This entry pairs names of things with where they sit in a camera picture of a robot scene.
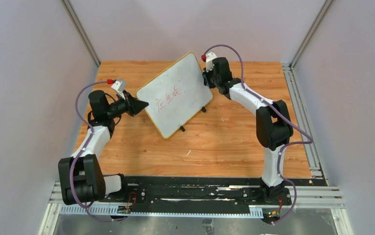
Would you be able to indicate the right aluminium corner post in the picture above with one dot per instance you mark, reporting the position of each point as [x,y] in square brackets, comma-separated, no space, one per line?
[311,32]

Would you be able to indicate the left aluminium corner post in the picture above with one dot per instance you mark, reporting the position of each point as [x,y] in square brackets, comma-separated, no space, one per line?
[81,31]

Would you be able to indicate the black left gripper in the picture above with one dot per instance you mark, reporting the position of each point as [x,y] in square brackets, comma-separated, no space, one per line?
[130,105]

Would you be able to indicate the yellow framed whiteboard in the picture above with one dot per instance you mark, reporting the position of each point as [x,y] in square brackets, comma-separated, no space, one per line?
[175,95]

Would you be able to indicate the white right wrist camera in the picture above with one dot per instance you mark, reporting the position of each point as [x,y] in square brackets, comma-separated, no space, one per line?
[208,59]

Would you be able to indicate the aluminium frame rail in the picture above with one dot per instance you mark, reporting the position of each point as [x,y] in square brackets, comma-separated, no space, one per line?
[319,211]

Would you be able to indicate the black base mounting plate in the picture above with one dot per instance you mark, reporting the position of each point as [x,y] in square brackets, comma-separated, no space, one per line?
[208,195]

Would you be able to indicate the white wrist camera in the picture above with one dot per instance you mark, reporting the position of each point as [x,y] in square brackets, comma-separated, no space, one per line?
[208,59]
[118,86]

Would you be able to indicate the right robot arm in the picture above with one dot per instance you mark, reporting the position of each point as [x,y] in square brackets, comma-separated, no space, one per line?
[272,128]

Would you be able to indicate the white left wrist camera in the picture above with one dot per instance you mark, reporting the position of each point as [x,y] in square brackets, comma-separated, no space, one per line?
[118,86]

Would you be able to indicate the blue black whiteboard eraser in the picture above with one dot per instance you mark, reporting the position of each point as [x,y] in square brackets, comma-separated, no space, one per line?
[205,81]

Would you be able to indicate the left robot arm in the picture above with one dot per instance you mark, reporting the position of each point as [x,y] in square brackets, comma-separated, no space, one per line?
[81,178]

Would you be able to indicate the metal whiteboard stand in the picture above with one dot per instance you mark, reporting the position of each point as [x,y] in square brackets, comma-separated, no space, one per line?
[202,110]

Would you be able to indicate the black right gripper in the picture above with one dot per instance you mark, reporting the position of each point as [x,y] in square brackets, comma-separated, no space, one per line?
[211,79]

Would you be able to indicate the aluminium corner post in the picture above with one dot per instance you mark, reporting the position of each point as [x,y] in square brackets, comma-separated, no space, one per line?
[81,31]
[311,32]

